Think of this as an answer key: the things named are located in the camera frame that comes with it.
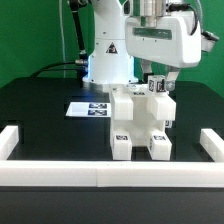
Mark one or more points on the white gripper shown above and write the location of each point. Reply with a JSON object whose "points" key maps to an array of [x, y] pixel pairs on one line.
{"points": [[170, 42]]}

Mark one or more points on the white chair back piece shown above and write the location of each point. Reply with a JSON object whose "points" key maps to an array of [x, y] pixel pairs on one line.
{"points": [[129, 102]]}

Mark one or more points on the white chair seat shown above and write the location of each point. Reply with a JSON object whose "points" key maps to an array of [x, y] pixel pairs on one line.
{"points": [[136, 128]]}

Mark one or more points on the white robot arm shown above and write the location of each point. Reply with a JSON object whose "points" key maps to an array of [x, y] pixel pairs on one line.
{"points": [[109, 63]]}

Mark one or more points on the white sheet with tags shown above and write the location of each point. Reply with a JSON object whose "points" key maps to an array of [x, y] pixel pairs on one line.
{"points": [[89, 109]]}

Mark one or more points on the white U-shaped fence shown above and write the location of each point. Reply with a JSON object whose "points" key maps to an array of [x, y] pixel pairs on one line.
{"points": [[103, 174]]}

